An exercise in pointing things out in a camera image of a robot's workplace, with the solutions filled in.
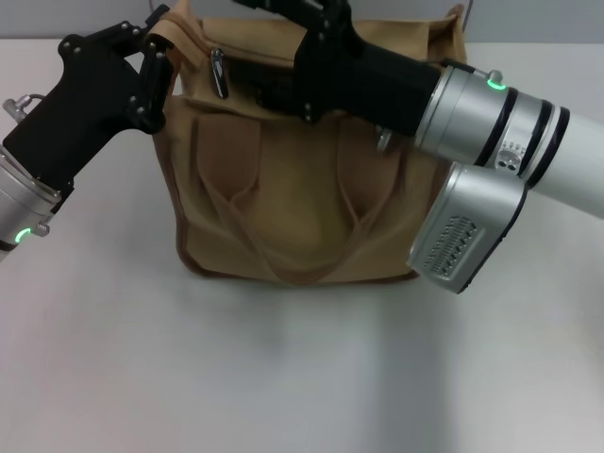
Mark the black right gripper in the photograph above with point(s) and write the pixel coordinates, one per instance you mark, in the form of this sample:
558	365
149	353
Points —
368	80

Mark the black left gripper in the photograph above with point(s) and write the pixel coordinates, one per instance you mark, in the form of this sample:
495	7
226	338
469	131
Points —
85	104

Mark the black silver zipper pull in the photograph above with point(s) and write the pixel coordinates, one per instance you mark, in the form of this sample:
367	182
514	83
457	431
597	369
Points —
219	75

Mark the khaki canvas food bag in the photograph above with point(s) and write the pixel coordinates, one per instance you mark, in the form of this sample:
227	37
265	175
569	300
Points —
302	198

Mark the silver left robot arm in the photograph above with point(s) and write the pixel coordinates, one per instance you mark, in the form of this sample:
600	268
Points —
19	207

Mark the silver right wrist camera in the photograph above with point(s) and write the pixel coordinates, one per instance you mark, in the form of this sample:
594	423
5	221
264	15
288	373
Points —
467	226

